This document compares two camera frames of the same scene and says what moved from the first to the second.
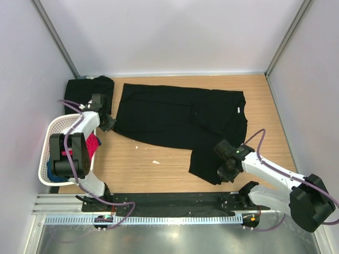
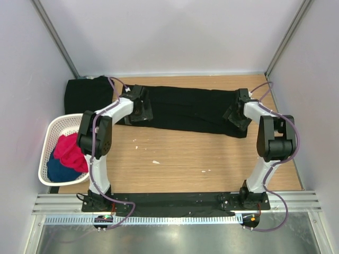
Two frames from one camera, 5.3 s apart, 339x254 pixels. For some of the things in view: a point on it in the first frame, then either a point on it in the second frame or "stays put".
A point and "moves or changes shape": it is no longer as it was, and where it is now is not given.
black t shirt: [185, 117] moves or changes shape
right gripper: [222, 173] to [242, 125]
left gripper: [110, 125] to [146, 114]
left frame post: [50, 26] stays put
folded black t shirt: [80, 91] stays put
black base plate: [178, 203] stays put
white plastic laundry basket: [60, 124] stays put
